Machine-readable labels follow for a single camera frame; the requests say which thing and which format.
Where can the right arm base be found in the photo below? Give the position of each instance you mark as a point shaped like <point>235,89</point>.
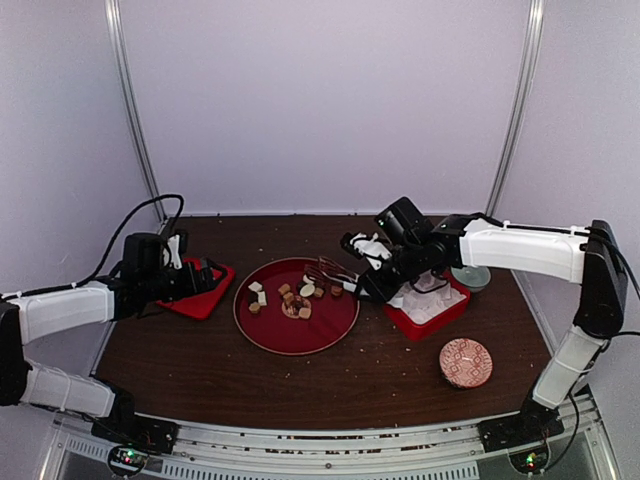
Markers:
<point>524,438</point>

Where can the left aluminium post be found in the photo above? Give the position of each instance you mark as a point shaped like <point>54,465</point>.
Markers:
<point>117,37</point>

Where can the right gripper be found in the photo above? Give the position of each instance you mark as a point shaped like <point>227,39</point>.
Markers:
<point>379,291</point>

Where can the front aluminium rail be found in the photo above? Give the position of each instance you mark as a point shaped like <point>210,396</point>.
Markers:
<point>578,449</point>

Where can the red patterned bowl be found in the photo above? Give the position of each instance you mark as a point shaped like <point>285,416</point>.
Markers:
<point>465,363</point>

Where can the white paper cups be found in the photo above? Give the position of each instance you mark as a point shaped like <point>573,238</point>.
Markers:
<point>426,299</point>

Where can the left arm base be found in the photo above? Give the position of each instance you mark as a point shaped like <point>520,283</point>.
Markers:
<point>136,440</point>

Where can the round red tray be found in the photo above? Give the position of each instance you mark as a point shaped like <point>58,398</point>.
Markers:
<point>277,328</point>

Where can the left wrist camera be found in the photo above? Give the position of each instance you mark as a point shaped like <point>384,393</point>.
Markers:
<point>146,253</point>

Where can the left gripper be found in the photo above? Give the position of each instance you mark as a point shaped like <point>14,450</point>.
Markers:
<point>204,282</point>

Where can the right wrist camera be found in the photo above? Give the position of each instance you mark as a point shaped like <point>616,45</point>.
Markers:
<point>403,226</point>

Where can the red box lid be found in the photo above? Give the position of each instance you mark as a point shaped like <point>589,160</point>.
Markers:
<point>200,307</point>

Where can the metal serving tongs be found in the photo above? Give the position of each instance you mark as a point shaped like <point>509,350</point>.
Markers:
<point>324,270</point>

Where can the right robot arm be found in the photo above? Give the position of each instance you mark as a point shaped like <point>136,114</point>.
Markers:
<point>574,279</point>

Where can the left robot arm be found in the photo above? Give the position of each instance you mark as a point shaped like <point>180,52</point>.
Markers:
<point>106,299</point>

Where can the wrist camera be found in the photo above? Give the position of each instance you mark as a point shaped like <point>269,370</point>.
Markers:
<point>403,226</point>
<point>146,253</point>

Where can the right aluminium post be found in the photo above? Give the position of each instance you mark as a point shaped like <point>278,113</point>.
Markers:
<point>527,70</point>

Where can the tan ridged chocolate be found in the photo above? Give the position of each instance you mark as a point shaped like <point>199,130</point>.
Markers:
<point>284,289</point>

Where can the grey green bowl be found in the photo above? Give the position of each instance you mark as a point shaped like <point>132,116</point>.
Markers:
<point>474,279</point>

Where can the red chocolate box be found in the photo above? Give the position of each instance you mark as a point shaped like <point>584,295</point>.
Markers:
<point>415,332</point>

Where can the aluminium post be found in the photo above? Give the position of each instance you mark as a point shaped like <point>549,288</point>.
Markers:
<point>527,70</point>
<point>117,37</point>

